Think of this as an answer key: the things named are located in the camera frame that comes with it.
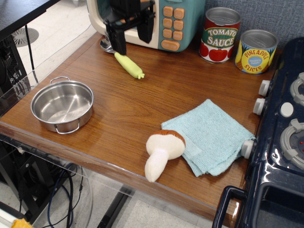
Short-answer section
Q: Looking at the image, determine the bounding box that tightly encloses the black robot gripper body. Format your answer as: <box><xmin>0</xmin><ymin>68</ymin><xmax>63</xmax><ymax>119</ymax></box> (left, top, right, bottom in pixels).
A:
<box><xmin>103</xmin><ymin>0</ymin><xmax>155</xmax><ymax>31</ymax></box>

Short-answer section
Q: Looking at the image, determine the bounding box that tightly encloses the black desk at left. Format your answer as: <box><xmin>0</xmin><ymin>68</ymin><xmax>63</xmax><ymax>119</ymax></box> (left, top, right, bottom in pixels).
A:
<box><xmin>0</xmin><ymin>0</ymin><xmax>58</xmax><ymax>95</ymax></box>

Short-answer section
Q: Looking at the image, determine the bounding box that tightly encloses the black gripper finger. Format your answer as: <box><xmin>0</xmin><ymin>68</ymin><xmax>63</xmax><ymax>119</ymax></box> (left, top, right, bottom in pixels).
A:
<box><xmin>137</xmin><ymin>17</ymin><xmax>154</xmax><ymax>43</ymax></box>
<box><xmin>105</xmin><ymin>22</ymin><xmax>126</xmax><ymax>55</ymax></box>

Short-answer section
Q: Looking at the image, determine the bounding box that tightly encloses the blue cable under table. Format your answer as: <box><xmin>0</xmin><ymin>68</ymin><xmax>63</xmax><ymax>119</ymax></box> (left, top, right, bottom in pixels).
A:
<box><xmin>47</xmin><ymin>166</ymin><xmax>84</xmax><ymax>228</ymax></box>

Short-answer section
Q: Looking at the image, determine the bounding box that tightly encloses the green handled metal spoon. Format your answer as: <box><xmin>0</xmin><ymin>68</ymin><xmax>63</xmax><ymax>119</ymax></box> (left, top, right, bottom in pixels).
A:
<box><xmin>100</xmin><ymin>38</ymin><xmax>145</xmax><ymax>79</ymax></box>

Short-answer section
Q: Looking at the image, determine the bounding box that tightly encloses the white stove knob front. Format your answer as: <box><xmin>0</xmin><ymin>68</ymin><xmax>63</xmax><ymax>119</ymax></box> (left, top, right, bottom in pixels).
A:
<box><xmin>240</xmin><ymin>140</ymin><xmax>254</xmax><ymax>160</ymax></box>

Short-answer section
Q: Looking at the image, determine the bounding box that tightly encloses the white stove knob back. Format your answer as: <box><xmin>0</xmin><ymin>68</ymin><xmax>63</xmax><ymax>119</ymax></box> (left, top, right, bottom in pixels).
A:
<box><xmin>258</xmin><ymin>80</ymin><xmax>271</xmax><ymax>97</ymax></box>

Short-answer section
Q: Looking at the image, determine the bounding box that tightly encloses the white stove knob middle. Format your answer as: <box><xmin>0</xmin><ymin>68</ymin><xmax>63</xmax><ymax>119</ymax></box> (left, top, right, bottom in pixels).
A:
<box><xmin>253</xmin><ymin>98</ymin><xmax>266</xmax><ymax>115</ymax></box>

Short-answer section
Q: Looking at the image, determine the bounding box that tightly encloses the light blue cloth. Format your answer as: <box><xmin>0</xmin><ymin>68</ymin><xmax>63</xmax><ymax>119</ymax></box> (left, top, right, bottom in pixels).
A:
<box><xmin>161</xmin><ymin>99</ymin><xmax>255</xmax><ymax>177</ymax></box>

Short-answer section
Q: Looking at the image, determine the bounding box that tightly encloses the toy microwave oven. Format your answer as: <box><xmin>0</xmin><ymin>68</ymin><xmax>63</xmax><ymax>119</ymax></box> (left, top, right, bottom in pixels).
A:
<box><xmin>86</xmin><ymin>0</ymin><xmax>206</xmax><ymax>53</ymax></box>

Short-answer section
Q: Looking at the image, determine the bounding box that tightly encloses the stainless steel pot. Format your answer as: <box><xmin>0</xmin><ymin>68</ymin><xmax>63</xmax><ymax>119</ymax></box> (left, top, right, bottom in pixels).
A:
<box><xmin>30</xmin><ymin>76</ymin><xmax>94</xmax><ymax>134</ymax></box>

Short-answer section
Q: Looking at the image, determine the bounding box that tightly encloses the black cable under table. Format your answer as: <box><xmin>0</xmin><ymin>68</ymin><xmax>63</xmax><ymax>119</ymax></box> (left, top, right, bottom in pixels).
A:
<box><xmin>42</xmin><ymin>166</ymin><xmax>84</xmax><ymax>228</ymax></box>

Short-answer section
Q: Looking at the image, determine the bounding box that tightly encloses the plush mushroom toy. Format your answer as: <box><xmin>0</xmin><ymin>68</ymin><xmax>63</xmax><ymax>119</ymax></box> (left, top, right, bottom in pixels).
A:
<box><xmin>144</xmin><ymin>130</ymin><xmax>186</xmax><ymax>182</ymax></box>

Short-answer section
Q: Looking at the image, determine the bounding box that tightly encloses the pineapple slices can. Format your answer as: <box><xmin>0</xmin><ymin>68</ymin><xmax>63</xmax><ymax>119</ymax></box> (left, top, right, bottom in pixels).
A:
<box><xmin>235</xmin><ymin>29</ymin><xmax>278</xmax><ymax>75</ymax></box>

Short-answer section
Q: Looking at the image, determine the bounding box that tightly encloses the white stove knob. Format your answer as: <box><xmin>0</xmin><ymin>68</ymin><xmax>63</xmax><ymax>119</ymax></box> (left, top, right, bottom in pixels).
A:
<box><xmin>258</xmin><ymin>80</ymin><xmax>271</xmax><ymax>97</ymax></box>
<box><xmin>253</xmin><ymin>98</ymin><xmax>266</xmax><ymax>115</ymax></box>
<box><xmin>240</xmin><ymin>140</ymin><xmax>254</xmax><ymax>160</ymax></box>

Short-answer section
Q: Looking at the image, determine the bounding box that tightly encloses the dark blue toy stove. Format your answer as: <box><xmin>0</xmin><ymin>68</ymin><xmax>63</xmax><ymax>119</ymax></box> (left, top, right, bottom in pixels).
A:
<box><xmin>212</xmin><ymin>38</ymin><xmax>304</xmax><ymax>228</ymax></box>

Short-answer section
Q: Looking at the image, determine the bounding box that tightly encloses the tomato sauce can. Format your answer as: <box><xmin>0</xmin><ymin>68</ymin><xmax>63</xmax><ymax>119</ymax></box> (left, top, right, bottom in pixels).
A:
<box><xmin>199</xmin><ymin>7</ymin><xmax>242</xmax><ymax>63</ymax></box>

